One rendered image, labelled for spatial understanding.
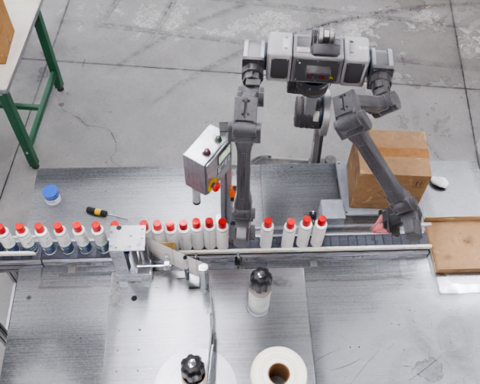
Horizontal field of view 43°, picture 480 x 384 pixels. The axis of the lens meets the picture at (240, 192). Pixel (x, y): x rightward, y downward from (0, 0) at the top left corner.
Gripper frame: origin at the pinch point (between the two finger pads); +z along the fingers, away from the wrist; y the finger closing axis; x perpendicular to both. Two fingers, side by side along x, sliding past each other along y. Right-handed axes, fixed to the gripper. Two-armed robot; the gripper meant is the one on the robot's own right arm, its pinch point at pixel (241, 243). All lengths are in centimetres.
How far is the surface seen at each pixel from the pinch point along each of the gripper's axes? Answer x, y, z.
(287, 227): 4.7, 18.6, -4.1
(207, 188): 5.7, -13.0, -31.7
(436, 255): 2, 85, 18
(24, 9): 170, -122, 26
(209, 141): 17, -12, -46
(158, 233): 3.6, -33.3, -2.4
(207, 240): 4.4, -13.9, 5.3
